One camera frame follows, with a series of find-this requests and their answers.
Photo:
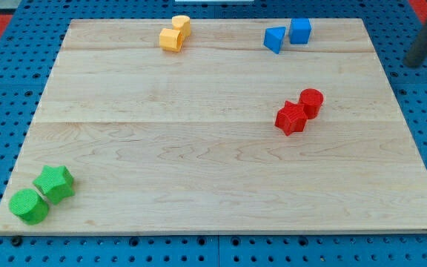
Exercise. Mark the wooden board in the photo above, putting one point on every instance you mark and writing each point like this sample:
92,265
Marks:
163,143

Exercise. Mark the red star block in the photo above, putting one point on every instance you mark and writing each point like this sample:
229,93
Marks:
291,118

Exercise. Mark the yellow hexagon block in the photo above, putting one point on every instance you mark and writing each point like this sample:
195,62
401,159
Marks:
170,40

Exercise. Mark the red cylinder block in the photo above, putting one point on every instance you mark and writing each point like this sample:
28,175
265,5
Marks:
312,100

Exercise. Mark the blue triangle block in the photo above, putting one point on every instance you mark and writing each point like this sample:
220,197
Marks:
273,38

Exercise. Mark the yellow heart block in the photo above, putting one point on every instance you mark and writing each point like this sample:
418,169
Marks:
182,23

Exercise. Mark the blue cube block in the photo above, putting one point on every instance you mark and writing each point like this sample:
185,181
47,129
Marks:
300,31

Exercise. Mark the green star block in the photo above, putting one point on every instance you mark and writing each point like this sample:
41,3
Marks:
55,183

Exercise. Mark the green cylinder block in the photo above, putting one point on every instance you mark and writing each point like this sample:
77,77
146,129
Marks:
28,206

